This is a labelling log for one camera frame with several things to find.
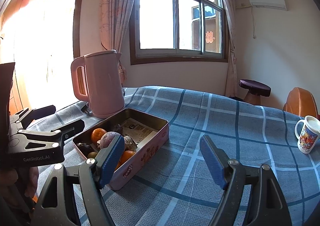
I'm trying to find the large orange mandarin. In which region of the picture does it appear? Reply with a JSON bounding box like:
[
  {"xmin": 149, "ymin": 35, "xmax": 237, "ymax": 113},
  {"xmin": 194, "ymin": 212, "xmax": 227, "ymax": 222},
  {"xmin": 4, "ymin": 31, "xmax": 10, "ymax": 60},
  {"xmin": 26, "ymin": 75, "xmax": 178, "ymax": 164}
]
[{"xmin": 91, "ymin": 128, "xmax": 107, "ymax": 144}]

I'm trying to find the tan longan fruit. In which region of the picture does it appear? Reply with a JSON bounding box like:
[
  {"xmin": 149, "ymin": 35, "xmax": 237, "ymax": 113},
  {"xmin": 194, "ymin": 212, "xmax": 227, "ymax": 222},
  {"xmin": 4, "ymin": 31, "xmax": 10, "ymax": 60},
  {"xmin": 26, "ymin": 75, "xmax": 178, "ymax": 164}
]
[{"xmin": 87, "ymin": 151, "xmax": 98, "ymax": 159}]

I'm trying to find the purple beetroot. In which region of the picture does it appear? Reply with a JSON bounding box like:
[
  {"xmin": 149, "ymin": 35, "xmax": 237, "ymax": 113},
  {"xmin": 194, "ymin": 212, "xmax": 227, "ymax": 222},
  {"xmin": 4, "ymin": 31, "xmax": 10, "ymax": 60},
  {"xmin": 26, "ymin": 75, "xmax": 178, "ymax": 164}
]
[{"xmin": 98, "ymin": 131, "xmax": 121, "ymax": 149}]

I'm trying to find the left human hand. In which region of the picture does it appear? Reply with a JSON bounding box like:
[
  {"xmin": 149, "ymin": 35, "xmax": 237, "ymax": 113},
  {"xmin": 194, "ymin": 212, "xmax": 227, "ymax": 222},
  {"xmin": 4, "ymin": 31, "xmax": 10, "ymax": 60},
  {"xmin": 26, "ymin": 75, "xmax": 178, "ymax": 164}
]
[{"xmin": 0, "ymin": 165, "xmax": 40, "ymax": 201}]

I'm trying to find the pink electric kettle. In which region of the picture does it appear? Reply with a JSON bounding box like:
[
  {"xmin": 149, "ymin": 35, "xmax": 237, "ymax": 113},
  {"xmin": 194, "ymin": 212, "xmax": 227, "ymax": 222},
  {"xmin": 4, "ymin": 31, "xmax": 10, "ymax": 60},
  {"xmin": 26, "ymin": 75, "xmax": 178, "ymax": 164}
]
[{"xmin": 71, "ymin": 50, "xmax": 125, "ymax": 118}]

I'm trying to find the pink metal tin box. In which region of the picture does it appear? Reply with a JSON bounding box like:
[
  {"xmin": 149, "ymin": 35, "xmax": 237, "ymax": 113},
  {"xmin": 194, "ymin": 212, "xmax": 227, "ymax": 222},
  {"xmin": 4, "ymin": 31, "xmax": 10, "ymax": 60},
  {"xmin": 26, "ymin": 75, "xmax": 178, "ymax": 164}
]
[{"xmin": 72, "ymin": 108, "xmax": 169, "ymax": 191}]

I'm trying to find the white printed mug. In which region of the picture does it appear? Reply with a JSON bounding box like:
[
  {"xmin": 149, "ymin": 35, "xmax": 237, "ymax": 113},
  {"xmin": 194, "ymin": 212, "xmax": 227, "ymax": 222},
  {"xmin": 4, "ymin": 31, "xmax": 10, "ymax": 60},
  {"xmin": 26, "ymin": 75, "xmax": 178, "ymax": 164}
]
[{"xmin": 295, "ymin": 115, "xmax": 320, "ymax": 154}]

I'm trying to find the orange leather chair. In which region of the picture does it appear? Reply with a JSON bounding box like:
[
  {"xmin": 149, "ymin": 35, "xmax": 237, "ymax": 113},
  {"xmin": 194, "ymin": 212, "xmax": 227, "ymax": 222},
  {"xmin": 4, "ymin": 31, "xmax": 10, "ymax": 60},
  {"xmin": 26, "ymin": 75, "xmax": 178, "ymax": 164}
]
[{"xmin": 283, "ymin": 87, "xmax": 319, "ymax": 118}]

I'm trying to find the purple round stool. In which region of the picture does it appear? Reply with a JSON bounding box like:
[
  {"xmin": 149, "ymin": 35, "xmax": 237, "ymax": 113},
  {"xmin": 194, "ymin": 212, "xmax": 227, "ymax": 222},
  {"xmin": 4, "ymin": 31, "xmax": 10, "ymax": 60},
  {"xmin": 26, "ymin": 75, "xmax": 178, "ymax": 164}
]
[{"xmin": 239, "ymin": 79, "xmax": 271, "ymax": 105}]

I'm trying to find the pink curtain left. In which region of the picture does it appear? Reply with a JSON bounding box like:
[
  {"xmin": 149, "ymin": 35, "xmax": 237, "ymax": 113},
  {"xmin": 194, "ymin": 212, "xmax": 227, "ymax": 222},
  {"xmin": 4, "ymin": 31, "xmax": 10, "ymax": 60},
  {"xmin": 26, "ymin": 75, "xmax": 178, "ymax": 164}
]
[{"xmin": 98, "ymin": 0, "xmax": 144, "ymax": 84}]

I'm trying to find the brown framed window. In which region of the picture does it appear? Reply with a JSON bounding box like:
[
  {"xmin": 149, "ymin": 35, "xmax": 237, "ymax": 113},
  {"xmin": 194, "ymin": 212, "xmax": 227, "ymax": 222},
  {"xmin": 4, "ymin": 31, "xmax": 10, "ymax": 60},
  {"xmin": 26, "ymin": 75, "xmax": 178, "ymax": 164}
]
[{"xmin": 129, "ymin": 0, "xmax": 229, "ymax": 65}]

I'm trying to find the white air conditioner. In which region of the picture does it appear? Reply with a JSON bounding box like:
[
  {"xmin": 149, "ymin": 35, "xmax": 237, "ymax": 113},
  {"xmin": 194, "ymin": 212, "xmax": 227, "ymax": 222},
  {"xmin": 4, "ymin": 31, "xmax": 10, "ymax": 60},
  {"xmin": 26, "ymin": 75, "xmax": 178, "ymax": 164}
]
[{"xmin": 249, "ymin": 0, "xmax": 287, "ymax": 11}]

